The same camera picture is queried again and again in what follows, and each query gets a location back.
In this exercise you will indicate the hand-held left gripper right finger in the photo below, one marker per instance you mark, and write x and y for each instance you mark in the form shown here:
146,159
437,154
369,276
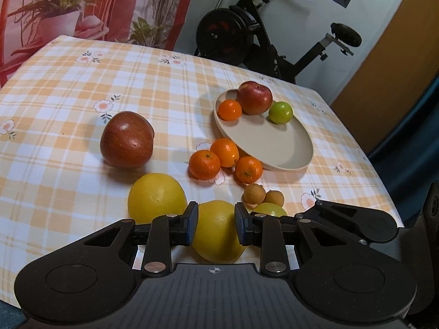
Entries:
240,224

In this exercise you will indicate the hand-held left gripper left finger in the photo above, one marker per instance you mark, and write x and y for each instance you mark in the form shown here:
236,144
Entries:
192,222

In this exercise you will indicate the green lime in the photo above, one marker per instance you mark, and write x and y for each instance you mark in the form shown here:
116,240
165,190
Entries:
271,209
280,112

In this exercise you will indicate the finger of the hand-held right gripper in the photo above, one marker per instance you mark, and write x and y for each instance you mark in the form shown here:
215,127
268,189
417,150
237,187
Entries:
338,212

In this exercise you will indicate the orange checked tablecloth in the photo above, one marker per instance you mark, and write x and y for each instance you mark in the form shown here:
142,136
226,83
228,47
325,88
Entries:
68,92

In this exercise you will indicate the dark red apple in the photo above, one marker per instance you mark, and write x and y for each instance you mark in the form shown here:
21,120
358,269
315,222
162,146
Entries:
127,140

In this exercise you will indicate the yellow lemon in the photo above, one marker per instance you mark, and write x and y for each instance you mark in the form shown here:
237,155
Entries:
216,233
154,195

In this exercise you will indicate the orange mandarin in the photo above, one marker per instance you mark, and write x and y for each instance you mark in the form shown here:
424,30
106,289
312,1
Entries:
229,109
204,165
248,169
224,151

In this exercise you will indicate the orange wooden door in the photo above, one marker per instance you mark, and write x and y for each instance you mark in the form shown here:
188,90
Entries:
394,75

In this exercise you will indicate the brown longan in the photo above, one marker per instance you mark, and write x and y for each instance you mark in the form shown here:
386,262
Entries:
274,198
254,193

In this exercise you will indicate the pink printed backdrop cloth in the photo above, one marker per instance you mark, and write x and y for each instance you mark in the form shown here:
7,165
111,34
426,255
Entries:
120,7

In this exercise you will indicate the beige round plate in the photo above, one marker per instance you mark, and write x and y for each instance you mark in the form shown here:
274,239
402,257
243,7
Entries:
274,144

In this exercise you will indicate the black exercise bike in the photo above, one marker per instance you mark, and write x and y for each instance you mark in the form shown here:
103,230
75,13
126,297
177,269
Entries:
223,34

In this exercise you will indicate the light red apple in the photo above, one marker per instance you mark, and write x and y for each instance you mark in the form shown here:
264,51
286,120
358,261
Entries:
254,97

